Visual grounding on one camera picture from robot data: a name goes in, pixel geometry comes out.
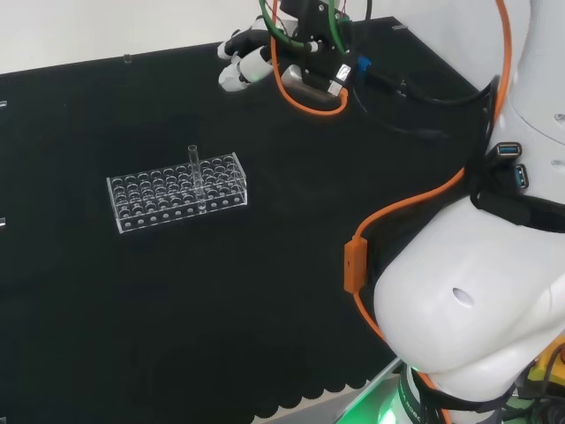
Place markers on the black bench cloth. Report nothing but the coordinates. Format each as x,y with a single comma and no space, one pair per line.
287,221

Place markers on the blue connector block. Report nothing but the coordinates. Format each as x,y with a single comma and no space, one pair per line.
363,67

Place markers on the clear glass test tube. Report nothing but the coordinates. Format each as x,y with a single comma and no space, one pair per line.
194,172

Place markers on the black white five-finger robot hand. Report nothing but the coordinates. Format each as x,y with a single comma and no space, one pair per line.
251,64

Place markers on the clear acrylic test tube rack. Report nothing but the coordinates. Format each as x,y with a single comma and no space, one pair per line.
150,194

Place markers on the black USB hub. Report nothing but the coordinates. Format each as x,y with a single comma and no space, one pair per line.
507,150

